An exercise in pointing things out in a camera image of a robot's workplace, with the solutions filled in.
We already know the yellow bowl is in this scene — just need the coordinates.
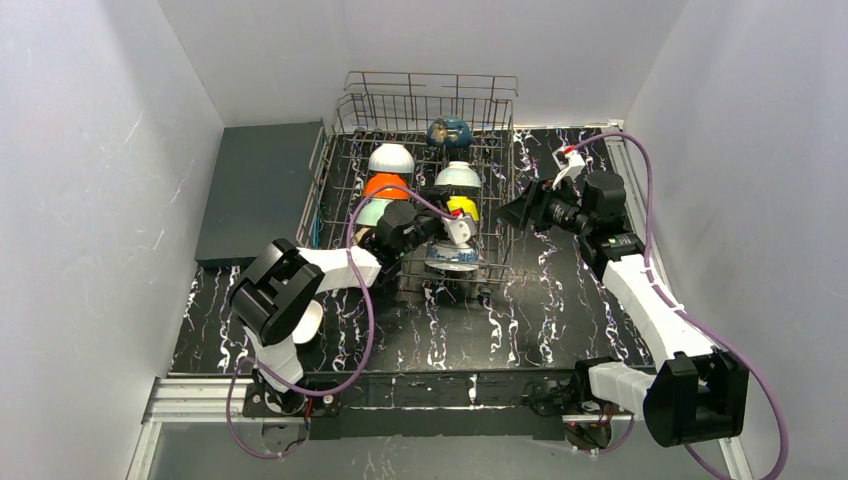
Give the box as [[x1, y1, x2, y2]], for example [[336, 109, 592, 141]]
[[446, 195, 480, 223]]

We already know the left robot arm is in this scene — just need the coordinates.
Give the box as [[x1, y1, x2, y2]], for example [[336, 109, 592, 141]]
[[229, 201, 476, 397]]

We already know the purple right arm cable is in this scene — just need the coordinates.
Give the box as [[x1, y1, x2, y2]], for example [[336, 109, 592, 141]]
[[555, 131, 791, 480]]

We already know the grey wire dish rack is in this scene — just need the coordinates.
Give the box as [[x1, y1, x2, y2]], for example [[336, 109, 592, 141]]
[[294, 71, 521, 299]]

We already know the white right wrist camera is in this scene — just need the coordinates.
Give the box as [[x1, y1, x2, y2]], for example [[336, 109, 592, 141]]
[[551, 146, 586, 190]]

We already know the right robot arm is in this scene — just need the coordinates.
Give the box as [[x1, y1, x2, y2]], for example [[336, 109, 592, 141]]
[[497, 171, 750, 447]]

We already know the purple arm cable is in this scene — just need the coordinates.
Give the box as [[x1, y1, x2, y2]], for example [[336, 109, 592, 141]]
[[225, 184, 465, 461], [555, 131, 791, 480]]

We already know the white square bowl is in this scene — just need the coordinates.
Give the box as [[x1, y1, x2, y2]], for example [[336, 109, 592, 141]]
[[292, 300, 324, 345]]

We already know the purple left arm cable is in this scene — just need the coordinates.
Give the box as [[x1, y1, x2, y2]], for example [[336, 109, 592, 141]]
[[225, 184, 465, 461]]

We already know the celadon green bowl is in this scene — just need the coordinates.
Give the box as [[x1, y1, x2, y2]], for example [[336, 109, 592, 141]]
[[355, 198, 392, 227]]

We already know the green bowl dark exterior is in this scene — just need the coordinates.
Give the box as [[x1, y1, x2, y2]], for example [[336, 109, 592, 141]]
[[434, 161, 482, 189]]

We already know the dark grey flat box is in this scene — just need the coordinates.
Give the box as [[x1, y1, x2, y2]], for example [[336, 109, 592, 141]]
[[194, 121, 323, 268]]

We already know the orange rimmed white bowl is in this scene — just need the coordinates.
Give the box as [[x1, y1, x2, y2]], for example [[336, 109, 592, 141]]
[[364, 172, 410, 200]]

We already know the blue patterned bowl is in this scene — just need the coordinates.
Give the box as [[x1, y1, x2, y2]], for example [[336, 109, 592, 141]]
[[424, 241, 480, 272]]

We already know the white bowl blue band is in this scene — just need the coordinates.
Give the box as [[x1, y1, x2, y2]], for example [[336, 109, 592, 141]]
[[368, 143, 415, 175]]

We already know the beige floral bowl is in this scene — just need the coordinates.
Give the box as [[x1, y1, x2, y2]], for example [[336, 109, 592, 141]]
[[352, 227, 374, 245]]

